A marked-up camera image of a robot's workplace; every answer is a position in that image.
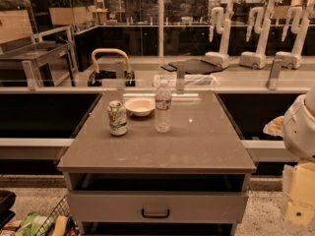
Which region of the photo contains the grey top drawer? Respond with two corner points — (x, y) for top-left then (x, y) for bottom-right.
(67, 191), (248, 223)

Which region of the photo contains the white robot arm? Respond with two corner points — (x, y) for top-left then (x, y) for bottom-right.
(283, 88), (315, 226)

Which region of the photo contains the grey cabinet with dark top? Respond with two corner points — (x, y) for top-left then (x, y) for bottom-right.
(58, 90), (256, 236)

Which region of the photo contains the white mobile robot middle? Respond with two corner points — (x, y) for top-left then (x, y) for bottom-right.
(239, 0), (283, 69)

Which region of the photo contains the white mobile robot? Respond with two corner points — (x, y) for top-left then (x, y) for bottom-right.
(276, 0), (315, 70)
(204, 0), (245, 69)
(239, 0), (283, 69)

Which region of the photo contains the white mobile robot left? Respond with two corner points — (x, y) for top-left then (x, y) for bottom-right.
(204, 0), (245, 69)

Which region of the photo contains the dark floor mat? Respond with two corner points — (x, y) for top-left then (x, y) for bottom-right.
(161, 58), (222, 75)

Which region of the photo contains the clear plastic water bottle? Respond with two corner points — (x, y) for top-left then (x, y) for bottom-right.
(155, 81), (172, 133)

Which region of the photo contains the clear plastic bin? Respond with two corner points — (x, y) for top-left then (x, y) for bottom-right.
(153, 74), (220, 88)

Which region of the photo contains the white mobile robot right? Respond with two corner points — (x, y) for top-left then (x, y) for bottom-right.
(276, 0), (315, 70)

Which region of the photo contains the white bowl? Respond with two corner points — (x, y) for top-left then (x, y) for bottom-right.
(125, 97), (155, 117)

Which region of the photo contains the green white soda can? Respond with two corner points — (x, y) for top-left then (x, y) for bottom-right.
(107, 100), (127, 136)

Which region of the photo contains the green snack bag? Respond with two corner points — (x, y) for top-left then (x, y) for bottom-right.
(14, 212), (54, 236)

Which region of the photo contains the grey table at left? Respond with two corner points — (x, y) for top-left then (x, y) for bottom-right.
(0, 26), (78, 89)

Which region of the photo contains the black cart with yellow handle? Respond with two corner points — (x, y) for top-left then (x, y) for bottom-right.
(88, 48), (136, 87)

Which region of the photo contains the wire basket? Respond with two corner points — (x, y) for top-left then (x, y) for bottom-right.
(45, 197), (80, 236)

